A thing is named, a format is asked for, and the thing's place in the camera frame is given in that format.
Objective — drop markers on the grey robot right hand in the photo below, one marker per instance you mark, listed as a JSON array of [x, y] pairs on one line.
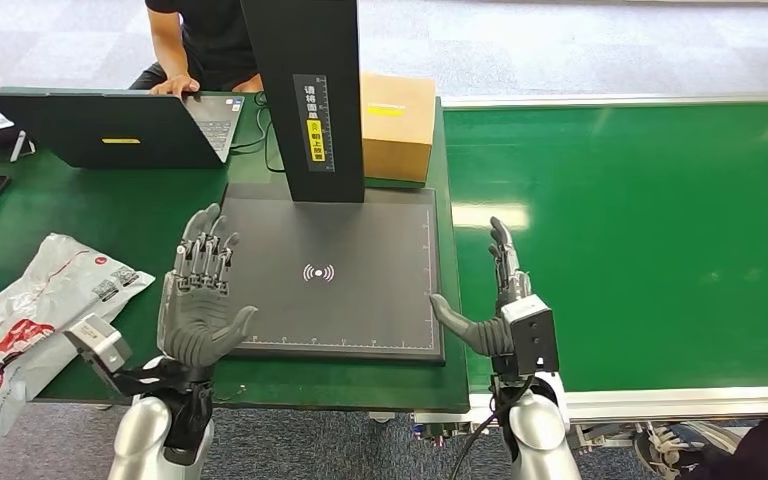
[[483, 334]]

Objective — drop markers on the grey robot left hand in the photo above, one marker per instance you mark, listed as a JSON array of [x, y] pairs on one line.
[[195, 318]]

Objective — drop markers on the white red plastic mailer package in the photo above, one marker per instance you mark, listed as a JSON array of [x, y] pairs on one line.
[[33, 311]]

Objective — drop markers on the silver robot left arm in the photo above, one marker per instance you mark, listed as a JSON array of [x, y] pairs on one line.
[[145, 437]]

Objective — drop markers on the black inbound scanner machine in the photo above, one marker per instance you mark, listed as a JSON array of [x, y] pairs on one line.
[[357, 291]]

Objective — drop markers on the green conveyor belt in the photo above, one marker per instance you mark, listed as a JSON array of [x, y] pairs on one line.
[[656, 232]]

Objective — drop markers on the brown cardboard box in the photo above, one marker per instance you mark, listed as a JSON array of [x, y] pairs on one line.
[[397, 136]]

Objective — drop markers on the black open laptop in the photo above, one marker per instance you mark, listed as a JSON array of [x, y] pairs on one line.
[[109, 129]]

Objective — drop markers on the phone on small stand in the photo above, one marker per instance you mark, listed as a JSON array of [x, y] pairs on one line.
[[18, 146]]

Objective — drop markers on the person's dark leg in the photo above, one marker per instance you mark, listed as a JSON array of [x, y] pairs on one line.
[[762, 450]]

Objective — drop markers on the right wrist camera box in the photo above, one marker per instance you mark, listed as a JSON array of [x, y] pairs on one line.
[[533, 334]]

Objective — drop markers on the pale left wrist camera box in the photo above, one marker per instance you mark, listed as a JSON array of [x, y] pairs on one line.
[[96, 341]]

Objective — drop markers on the aluminium conveyor frame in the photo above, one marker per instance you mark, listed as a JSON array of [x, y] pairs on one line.
[[689, 401]]

